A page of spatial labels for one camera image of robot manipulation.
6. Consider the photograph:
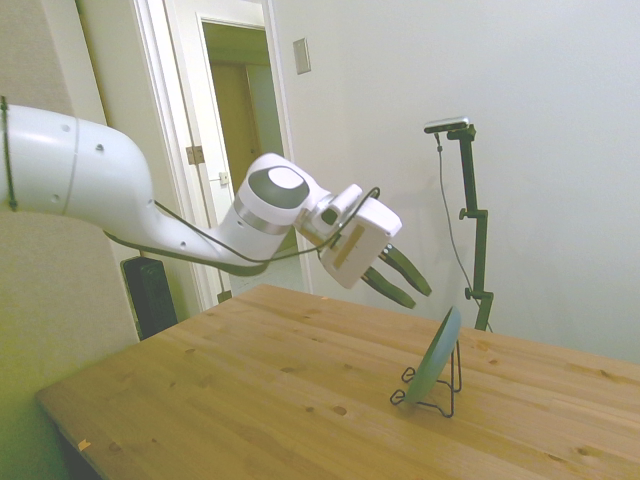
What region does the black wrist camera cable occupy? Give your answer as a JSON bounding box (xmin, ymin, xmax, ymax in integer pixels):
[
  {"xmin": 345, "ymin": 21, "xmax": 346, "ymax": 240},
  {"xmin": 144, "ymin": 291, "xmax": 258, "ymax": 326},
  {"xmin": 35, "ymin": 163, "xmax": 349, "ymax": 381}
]
[{"xmin": 102, "ymin": 186, "xmax": 382, "ymax": 277}]

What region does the beige light switch plate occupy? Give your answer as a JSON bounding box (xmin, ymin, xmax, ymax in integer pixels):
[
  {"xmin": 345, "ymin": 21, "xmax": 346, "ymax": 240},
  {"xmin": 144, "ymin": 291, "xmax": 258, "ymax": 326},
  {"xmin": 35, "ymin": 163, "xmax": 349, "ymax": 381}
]
[{"xmin": 292, "ymin": 37, "xmax": 312, "ymax": 76}]

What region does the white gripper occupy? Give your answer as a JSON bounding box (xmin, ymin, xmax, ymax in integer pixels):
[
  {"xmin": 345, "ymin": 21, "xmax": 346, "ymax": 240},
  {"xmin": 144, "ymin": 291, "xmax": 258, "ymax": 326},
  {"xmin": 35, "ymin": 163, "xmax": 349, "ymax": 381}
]
[{"xmin": 334, "ymin": 196, "xmax": 433, "ymax": 310}]

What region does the white door frame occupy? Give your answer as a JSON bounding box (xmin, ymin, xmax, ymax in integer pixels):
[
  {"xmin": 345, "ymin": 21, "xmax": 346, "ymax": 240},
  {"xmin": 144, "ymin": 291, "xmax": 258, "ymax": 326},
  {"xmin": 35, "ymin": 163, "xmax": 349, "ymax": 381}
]
[{"xmin": 130, "ymin": 0, "xmax": 315, "ymax": 314}]

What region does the black wire plate stand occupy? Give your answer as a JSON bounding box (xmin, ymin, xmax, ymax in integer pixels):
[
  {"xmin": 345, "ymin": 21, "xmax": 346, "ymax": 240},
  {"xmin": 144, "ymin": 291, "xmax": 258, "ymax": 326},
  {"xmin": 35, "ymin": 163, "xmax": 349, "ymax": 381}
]
[{"xmin": 389, "ymin": 339, "xmax": 464, "ymax": 419}]

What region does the slim wrist camera bar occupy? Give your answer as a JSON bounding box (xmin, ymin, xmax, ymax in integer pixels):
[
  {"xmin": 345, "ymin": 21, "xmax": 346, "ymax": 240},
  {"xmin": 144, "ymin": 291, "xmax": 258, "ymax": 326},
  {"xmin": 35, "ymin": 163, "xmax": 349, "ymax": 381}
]
[{"xmin": 319, "ymin": 214, "xmax": 374, "ymax": 274}]

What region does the camera on black stand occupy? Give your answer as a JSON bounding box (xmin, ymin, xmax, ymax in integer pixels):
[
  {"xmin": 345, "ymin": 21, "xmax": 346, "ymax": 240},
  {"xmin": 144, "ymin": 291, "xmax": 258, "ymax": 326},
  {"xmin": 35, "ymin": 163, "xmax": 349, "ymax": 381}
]
[{"xmin": 433, "ymin": 130, "xmax": 494, "ymax": 334}]

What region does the black camera stand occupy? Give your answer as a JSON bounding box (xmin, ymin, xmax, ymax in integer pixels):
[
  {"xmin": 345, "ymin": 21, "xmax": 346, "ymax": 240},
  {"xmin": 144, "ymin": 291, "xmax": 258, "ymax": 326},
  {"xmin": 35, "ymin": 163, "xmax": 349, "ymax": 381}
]
[{"xmin": 439, "ymin": 124, "xmax": 495, "ymax": 332}]

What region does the silver black stereo camera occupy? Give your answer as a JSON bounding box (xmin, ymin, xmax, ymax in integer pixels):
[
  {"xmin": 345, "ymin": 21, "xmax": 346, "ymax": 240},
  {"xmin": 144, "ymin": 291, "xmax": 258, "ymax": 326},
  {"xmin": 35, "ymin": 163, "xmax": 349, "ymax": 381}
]
[{"xmin": 423, "ymin": 115, "xmax": 474, "ymax": 136}]

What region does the dark teal round plate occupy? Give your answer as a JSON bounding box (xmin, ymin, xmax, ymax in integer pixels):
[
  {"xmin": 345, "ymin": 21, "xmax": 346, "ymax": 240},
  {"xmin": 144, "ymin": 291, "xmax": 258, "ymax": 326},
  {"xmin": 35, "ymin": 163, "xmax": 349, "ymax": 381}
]
[{"xmin": 402, "ymin": 305, "xmax": 462, "ymax": 404}]

